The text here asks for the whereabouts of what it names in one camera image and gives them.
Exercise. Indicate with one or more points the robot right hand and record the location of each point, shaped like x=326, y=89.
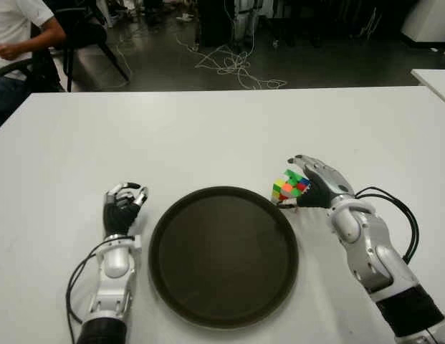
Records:
x=324, y=186

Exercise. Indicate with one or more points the black chair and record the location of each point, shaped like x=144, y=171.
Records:
x=82, y=32

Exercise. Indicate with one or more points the black cabinet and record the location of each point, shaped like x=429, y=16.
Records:
x=215, y=21

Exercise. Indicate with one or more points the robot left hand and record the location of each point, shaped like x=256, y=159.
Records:
x=118, y=216

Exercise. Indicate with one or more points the white cabinet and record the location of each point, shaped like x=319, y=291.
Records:
x=430, y=21

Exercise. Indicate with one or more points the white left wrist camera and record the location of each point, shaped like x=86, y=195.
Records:
x=137, y=243

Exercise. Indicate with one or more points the seated person white shirt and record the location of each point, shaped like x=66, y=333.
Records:
x=10, y=21

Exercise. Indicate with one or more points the white side table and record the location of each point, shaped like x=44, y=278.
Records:
x=435, y=80

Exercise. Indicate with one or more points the multicoloured Rubik's cube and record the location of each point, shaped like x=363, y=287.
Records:
x=286, y=186

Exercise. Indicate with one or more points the robot right arm silver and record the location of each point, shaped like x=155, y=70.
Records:
x=380, y=258

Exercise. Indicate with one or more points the robot left arm silver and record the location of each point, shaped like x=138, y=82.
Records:
x=116, y=261

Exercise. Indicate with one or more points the round dark brown plate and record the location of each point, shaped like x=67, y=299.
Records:
x=224, y=258

